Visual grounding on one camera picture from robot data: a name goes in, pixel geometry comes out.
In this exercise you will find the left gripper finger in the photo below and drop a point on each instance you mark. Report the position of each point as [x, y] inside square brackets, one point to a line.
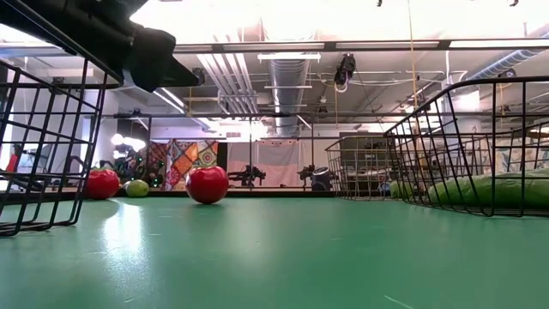
[178, 77]
[150, 56]

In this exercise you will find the red plastic tomato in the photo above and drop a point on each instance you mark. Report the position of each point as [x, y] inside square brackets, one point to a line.
[105, 184]
[207, 184]

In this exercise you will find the green round plastic fruit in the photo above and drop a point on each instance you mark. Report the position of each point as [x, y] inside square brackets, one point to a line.
[137, 189]

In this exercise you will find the green plastic lime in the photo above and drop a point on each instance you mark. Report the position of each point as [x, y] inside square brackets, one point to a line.
[401, 191]

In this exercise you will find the green plastic cucumber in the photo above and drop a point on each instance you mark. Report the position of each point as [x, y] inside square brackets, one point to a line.
[508, 191]

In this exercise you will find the black background robot arm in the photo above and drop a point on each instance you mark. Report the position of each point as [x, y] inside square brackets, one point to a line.
[306, 172]
[249, 175]

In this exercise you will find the colourful patchwork quilt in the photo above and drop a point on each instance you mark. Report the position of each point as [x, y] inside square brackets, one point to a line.
[188, 163]

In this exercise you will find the robot with green lights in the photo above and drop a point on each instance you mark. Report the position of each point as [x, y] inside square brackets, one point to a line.
[128, 165]

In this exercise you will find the white fluorescent light fixture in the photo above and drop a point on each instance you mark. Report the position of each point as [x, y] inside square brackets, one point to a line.
[287, 56]

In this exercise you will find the pink cloth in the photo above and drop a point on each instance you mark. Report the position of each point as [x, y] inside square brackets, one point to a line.
[279, 163]

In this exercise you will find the overhead rig beam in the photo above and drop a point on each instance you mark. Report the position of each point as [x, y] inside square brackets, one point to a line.
[330, 44]

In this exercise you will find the black cylinder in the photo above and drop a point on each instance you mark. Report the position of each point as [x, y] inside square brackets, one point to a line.
[321, 180]

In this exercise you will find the floral patterned cloth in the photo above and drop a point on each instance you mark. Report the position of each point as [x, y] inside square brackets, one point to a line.
[510, 156]

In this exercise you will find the black background frame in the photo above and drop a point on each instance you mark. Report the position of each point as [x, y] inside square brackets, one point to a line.
[251, 150]

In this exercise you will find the silver ventilation duct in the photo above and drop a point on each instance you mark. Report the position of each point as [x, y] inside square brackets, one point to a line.
[288, 77]

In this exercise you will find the black hanging camera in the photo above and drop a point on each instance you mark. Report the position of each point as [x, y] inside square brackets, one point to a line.
[345, 68]

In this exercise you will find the grey ribbed duct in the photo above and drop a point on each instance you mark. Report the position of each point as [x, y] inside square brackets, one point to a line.
[506, 60]

